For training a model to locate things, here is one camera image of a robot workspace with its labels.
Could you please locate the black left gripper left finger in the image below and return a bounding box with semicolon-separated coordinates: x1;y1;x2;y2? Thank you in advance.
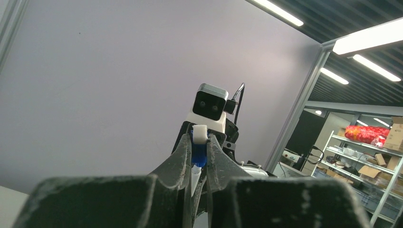
13;133;192;228

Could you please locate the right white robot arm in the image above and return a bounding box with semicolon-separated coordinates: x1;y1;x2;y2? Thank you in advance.
208;119;272;178

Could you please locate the metal storage shelf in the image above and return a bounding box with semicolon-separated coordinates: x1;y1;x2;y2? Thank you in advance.
311;115;403;228

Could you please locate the white pen blue end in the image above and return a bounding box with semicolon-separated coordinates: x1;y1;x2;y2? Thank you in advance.
191;125;208;197

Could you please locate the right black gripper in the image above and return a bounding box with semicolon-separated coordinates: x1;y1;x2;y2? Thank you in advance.
172;121;239;161

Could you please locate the blue pen cap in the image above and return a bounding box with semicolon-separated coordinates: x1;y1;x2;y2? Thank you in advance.
191;130;208;168

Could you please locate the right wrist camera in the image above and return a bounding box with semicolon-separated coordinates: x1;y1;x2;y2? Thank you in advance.
185;83;229;133

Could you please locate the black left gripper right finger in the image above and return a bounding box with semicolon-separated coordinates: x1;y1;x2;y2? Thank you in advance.
206;134;370;228

